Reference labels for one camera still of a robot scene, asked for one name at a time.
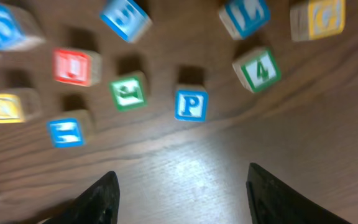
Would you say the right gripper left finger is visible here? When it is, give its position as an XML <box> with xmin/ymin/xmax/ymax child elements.
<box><xmin>44</xmin><ymin>171</ymin><xmax>120</xmax><ymax>224</ymax></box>

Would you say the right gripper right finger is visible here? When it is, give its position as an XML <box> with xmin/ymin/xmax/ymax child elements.
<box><xmin>246</xmin><ymin>163</ymin><xmax>350</xmax><ymax>224</ymax></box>

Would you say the blue P block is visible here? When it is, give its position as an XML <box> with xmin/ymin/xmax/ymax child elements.
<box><xmin>175</xmin><ymin>84</ymin><xmax>209</xmax><ymax>122</ymax></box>

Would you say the blue E block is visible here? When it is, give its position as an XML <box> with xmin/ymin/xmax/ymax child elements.
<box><xmin>47</xmin><ymin>110</ymin><xmax>95</xmax><ymax>148</ymax></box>

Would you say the green block centre right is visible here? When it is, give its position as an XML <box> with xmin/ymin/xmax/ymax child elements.
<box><xmin>109</xmin><ymin>70</ymin><xmax>148</xmax><ymax>111</ymax></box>

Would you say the yellow O block right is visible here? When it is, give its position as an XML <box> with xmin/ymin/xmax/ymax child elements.
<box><xmin>0</xmin><ymin>88</ymin><xmax>42</xmax><ymax>124</ymax></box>

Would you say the green 4 block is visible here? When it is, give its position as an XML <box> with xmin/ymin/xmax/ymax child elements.
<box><xmin>232</xmin><ymin>47</ymin><xmax>282</xmax><ymax>93</ymax></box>

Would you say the red U block right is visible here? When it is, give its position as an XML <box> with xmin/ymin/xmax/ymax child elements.
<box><xmin>53</xmin><ymin>47</ymin><xmax>103</xmax><ymax>87</ymax></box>

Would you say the blue L block right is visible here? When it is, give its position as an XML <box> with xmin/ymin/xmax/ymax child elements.
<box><xmin>219</xmin><ymin>0</ymin><xmax>270</xmax><ymax>40</ymax></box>

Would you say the yellow G block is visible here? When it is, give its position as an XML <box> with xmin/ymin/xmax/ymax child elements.
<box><xmin>290</xmin><ymin>0</ymin><xmax>346</xmax><ymax>42</ymax></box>

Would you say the blue 5 block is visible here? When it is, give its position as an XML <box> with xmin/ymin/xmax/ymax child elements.
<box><xmin>100</xmin><ymin>0</ymin><xmax>152</xmax><ymax>43</ymax></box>

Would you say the blue D block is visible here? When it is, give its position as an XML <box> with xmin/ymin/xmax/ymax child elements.
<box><xmin>0</xmin><ymin>3</ymin><xmax>46</xmax><ymax>52</ymax></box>

